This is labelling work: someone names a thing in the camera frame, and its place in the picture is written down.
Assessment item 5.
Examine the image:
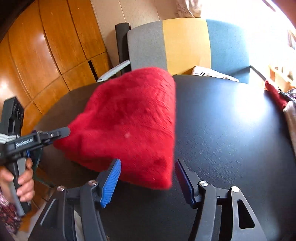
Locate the red knitted sweater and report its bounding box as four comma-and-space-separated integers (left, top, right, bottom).
54, 67, 176, 190

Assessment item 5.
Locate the pile of clothes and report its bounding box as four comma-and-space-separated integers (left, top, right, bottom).
265, 80, 296, 154

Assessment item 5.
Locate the person's left hand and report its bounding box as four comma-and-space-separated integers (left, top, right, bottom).
1, 158, 35, 203

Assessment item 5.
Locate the grey flat panel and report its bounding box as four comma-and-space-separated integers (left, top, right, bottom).
96, 60, 130, 83

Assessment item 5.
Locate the wooden cabinet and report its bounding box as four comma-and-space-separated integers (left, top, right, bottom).
1, 1, 111, 135

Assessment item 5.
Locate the black rolled mat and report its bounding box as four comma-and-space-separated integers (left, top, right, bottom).
115, 23, 131, 64

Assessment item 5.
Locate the white paper on sofa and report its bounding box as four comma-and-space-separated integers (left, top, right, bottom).
192, 65, 239, 82

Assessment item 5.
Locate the grey yellow blue sofa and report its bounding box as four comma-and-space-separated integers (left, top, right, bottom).
127, 18, 255, 84

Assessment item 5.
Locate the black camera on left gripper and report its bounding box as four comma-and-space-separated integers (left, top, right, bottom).
1, 96, 25, 137

